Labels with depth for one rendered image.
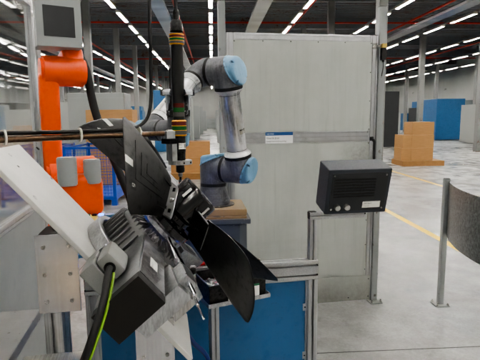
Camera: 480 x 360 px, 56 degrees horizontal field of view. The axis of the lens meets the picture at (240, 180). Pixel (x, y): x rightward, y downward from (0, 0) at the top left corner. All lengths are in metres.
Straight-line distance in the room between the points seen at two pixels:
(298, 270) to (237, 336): 0.36
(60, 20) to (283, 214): 3.10
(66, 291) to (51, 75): 4.07
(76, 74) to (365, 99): 3.09
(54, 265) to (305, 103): 2.40
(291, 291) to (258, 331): 0.21
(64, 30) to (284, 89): 2.68
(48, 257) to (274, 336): 1.05
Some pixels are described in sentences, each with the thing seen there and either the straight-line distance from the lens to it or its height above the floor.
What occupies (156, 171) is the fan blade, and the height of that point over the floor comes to 1.31.
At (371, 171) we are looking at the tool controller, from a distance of 1.80.
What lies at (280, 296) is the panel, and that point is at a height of 0.71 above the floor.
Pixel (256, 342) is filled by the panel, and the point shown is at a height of 0.53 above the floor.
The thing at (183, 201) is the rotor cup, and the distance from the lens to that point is 1.19.
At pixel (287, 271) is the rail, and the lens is 1.83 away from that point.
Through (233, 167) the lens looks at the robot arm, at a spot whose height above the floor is 1.22.
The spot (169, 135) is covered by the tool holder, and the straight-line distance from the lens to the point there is 1.28.
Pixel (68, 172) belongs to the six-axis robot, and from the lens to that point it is 4.95.
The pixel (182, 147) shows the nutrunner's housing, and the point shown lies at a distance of 1.31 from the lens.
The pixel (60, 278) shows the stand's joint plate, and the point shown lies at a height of 1.04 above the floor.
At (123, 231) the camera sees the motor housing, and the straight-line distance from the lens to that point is 1.18.
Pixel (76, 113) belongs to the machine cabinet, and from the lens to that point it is 12.05.
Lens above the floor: 1.43
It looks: 8 degrees down
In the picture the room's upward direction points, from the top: 1 degrees counter-clockwise
